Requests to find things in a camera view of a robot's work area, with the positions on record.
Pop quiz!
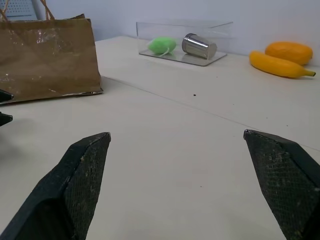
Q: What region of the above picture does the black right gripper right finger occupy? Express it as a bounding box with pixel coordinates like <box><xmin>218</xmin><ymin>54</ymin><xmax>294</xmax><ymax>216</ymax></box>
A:
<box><xmin>243</xmin><ymin>128</ymin><xmax>320</xmax><ymax>240</ymax></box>

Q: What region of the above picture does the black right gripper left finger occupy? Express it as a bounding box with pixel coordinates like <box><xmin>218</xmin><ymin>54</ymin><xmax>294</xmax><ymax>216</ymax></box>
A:
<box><xmin>0</xmin><ymin>131</ymin><xmax>112</xmax><ymax>240</ymax></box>

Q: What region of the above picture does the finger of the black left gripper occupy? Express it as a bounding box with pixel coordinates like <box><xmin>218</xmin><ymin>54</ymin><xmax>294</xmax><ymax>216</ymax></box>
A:
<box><xmin>0</xmin><ymin>111</ymin><xmax>14</xmax><ymax>127</ymax></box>
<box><xmin>0</xmin><ymin>90</ymin><xmax>15</xmax><ymax>104</ymax></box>

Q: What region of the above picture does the brown paper bag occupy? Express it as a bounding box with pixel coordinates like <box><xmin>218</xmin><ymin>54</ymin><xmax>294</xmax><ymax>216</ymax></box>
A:
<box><xmin>0</xmin><ymin>0</ymin><xmax>104</xmax><ymax>104</ymax></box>

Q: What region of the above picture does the grey metal chair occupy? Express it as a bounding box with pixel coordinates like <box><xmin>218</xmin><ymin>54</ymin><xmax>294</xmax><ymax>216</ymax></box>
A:
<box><xmin>0</xmin><ymin>0</ymin><xmax>41</xmax><ymax>23</ymax></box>

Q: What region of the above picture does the yellow banana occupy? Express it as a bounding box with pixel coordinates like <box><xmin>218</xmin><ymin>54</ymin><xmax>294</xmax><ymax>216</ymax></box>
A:
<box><xmin>248</xmin><ymin>50</ymin><xmax>317</xmax><ymax>79</ymax></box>

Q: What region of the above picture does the orange mango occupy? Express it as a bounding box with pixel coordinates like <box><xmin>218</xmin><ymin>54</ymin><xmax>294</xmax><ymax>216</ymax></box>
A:
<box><xmin>264</xmin><ymin>41</ymin><xmax>314</xmax><ymax>66</ymax></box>

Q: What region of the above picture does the stainless steel cup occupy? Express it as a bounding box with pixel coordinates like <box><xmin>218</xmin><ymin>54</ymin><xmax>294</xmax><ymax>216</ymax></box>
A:
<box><xmin>181</xmin><ymin>33</ymin><xmax>218</xmax><ymax>60</ymax></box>

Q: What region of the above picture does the green round toy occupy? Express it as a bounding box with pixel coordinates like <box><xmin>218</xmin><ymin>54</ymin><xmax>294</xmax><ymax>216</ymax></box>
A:
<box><xmin>147</xmin><ymin>36</ymin><xmax>177</xmax><ymax>57</ymax></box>

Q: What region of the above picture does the clear acrylic box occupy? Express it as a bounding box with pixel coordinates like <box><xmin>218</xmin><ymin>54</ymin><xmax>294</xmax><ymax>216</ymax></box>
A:
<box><xmin>135</xmin><ymin>18</ymin><xmax>234</xmax><ymax>67</ymax></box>

